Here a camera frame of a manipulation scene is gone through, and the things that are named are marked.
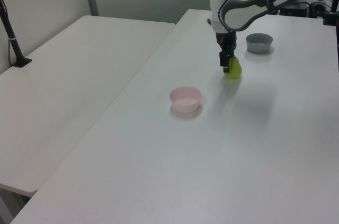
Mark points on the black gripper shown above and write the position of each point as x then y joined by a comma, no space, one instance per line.
225,40

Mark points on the green pear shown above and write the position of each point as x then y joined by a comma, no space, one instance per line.
234,71

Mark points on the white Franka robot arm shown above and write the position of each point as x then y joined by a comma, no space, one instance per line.
233,14

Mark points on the grey plastic bowl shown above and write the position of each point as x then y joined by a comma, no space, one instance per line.
259,42

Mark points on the pink plastic bowl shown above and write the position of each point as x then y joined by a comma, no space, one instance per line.
185,100

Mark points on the dark background equipment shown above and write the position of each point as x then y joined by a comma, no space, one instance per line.
294,9

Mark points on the white side table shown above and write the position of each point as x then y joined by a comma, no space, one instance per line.
66,81

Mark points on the black camera pole stand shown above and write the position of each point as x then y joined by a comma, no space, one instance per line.
12,41

